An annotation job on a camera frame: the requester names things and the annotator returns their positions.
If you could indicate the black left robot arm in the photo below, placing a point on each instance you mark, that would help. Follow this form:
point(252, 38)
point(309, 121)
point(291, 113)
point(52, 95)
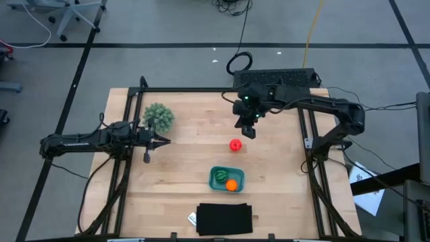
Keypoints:
point(74, 144)

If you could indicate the white office chair base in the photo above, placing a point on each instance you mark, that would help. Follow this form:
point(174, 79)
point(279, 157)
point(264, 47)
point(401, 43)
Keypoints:
point(69, 13)

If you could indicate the white paper sheet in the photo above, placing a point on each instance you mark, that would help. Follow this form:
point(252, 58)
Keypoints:
point(369, 201)

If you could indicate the black beam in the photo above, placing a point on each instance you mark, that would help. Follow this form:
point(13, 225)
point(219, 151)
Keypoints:
point(386, 179)

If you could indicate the teal plastic bin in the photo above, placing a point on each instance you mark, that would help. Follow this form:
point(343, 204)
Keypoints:
point(236, 174)

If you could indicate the grey furniture panel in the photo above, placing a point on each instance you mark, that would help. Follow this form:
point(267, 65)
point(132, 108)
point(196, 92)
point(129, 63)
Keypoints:
point(424, 134)
point(415, 208)

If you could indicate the orange toy ball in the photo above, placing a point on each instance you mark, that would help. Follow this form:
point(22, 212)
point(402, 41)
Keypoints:
point(231, 185)

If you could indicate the black perforated computer case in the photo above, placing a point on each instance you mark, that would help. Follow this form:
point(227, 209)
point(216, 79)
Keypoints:
point(285, 75)

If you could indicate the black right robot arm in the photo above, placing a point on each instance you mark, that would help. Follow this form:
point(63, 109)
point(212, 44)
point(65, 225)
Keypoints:
point(336, 107)

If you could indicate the toy watermelon ball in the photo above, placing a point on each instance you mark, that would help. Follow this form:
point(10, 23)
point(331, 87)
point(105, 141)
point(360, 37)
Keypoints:
point(221, 176)

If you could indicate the black floor item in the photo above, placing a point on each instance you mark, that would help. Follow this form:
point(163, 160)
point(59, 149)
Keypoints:
point(3, 117)

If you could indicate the grey furniture foot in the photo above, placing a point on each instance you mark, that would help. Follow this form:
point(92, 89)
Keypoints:
point(10, 87)

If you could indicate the green spiky plant ball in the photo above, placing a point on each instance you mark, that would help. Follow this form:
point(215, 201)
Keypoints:
point(163, 116)

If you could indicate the small white tag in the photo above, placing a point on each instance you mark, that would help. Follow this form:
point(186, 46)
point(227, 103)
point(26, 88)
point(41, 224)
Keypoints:
point(191, 219)

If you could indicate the black aluminium table frame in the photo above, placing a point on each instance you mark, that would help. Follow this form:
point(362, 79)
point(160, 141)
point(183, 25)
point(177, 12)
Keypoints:
point(188, 89)

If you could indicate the red floor item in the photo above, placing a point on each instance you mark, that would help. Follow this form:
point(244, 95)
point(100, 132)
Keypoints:
point(7, 49)

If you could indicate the silver aluminium extrusion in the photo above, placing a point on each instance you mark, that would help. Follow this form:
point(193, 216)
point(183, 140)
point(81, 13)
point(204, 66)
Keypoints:
point(312, 240)

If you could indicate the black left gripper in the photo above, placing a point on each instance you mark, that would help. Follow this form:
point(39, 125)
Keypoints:
point(148, 139)

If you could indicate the black folded cloth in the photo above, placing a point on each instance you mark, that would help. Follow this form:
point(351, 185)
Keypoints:
point(223, 220)

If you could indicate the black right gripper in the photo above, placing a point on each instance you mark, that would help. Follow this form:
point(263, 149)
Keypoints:
point(252, 104)

